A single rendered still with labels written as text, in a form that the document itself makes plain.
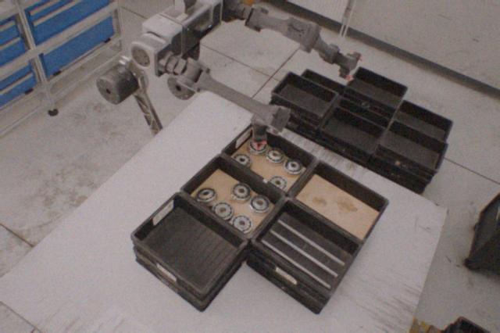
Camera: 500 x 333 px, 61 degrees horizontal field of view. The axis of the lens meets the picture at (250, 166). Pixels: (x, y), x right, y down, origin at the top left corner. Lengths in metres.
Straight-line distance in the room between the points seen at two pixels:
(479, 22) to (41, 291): 4.01
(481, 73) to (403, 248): 2.79
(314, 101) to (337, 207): 1.20
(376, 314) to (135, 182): 1.32
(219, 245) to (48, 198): 1.58
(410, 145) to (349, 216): 1.12
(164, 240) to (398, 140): 1.83
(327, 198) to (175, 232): 0.76
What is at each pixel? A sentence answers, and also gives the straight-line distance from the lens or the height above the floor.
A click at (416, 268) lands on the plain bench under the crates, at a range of 2.25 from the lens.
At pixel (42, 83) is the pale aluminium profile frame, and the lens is 3.49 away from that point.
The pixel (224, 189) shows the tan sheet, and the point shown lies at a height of 0.83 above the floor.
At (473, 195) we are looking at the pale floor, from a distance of 3.76.
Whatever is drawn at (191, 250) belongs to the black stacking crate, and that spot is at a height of 0.83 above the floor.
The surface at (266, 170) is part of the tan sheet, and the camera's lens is 2.15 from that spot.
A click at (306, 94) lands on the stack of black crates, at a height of 0.49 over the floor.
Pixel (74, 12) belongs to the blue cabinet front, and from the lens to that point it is 3.50.
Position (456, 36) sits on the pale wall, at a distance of 4.60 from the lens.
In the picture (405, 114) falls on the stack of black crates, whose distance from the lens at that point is 3.49.
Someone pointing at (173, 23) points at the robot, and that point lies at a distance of 1.78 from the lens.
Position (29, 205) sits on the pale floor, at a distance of 3.17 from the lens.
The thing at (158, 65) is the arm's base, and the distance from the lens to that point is 1.69.
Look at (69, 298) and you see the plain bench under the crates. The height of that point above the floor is 0.70.
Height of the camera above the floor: 2.49
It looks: 50 degrees down
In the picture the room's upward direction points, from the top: 11 degrees clockwise
